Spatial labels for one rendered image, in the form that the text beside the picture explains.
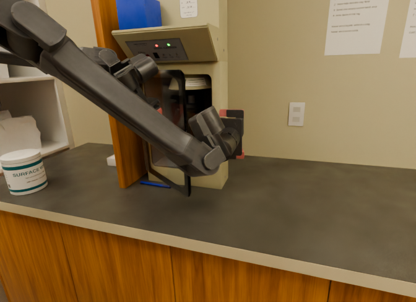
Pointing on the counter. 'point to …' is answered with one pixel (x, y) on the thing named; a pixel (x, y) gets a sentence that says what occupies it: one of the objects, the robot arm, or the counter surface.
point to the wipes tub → (24, 171)
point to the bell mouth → (197, 81)
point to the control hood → (198, 44)
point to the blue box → (138, 12)
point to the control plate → (136, 48)
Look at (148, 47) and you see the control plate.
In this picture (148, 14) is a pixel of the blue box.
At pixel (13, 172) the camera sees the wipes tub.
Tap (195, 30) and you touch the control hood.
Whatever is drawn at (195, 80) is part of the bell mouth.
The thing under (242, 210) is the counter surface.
